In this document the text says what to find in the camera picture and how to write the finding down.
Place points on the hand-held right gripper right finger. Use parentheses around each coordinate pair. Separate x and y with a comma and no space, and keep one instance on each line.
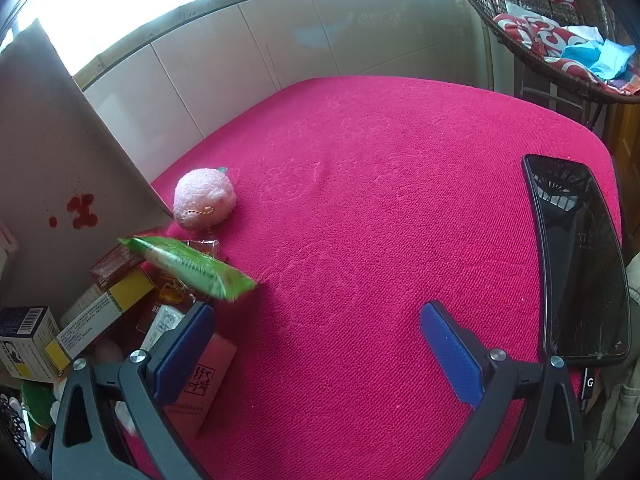
(452,355)

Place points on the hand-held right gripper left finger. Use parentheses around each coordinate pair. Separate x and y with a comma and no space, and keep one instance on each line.
(185,355)

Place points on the yellow white medicine box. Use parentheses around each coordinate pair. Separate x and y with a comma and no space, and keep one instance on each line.
(100,315)

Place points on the pink plush ball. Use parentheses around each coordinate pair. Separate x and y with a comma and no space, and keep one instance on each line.
(205,200)

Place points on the white cardboard box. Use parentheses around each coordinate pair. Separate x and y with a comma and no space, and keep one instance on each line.
(55,160)

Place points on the pink packet with red print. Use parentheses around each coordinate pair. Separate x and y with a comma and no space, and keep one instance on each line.
(207,375)

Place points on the white sachet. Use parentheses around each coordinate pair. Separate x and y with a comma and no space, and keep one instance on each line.
(162,325)

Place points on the brown packet with orange print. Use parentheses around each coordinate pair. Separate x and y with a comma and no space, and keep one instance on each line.
(170,292)

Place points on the green snack packet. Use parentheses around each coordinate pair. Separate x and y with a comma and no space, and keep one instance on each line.
(195,267)

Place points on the small clear red packet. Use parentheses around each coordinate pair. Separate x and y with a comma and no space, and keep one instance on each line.
(206,249)

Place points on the red brown carton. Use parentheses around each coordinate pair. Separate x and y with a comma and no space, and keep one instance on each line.
(115,265)

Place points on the green plush toy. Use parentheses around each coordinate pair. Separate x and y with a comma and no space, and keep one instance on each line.
(37,402)

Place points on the large black smartphone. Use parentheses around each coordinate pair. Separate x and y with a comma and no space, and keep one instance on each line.
(580,260)

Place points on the blue white medicine box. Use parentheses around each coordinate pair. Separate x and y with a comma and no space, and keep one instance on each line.
(25,335)

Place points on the pink towel blanket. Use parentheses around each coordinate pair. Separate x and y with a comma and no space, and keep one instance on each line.
(375,210)

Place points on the person's beige clothing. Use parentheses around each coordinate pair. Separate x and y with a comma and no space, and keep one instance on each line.
(622,400)

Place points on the black paw print cloth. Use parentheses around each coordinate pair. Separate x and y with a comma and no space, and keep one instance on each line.
(12,430)

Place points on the wicker hanging chair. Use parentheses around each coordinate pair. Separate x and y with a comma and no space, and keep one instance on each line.
(500,35)

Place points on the red white seat cushion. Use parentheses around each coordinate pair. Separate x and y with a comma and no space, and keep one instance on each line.
(535,35)

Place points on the blue cloth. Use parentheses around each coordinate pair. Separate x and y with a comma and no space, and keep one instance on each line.
(607,57)

